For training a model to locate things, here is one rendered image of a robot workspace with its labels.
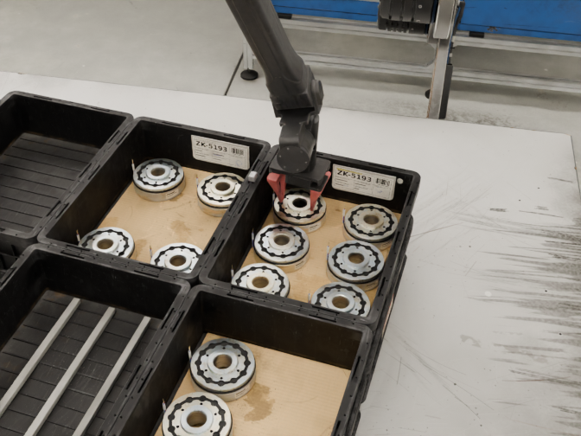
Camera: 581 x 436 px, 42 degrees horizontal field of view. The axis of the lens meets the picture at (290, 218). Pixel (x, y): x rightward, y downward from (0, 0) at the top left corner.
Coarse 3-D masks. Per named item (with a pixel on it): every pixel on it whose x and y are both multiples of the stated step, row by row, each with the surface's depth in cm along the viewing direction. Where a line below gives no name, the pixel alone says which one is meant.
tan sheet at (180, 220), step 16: (192, 176) 159; (128, 192) 155; (192, 192) 155; (112, 208) 151; (128, 208) 151; (144, 208) 152; (160, 208) 152; (176, 208) 152; (192, 208) 152; (112, 224) 148; (128, 224) 148; (144, 224) 148; (160, 224) 148; (176, 224) 148; (192, 224) 148; (208, 224) 148; (144, 240) 145; (160, 240) 145; (176, 240) 145; (192, 240) 145; (144, 256) 142
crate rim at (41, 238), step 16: (128, 128) 155; (176, 128) 155; (192, 128) 155; (112, 144) 150; (256, 144) 152; (256, 160) 147; (80, 192) 140; (240, 192) 140; (64, 208) 137; (48, 224) 133; (224, 224) 134; (48, 240) 130; (208, 240) 131; (96, 256) 127; (112, 256) 127; (208, 256) 128; (160, 272) 125; (176, 272) 125; (192, 272) 125
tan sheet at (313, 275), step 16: (272, 208) 152; (336, 208) 152; (336, 224) 149; (320, 240) 145; (336, 240) 145; (320, 256) 142; (384, 256) 142; (304, 272) 139; (320, 272) 139; (304, 288) 136
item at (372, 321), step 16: (336, 160) 148; (352, 160) 148; (416, 176) 144; (416, 192) 141; (240, 208) 137; (400, 224) 134; (224, 240) 133; (400, 240) 131; (208, 272) 125; (384, 272) 125; (224, 288) 122; (240, 288) 123; (384, 288) 123; (288, 304) 120; (304, 304) 120; (352, 320) 118; (368, 320) 118
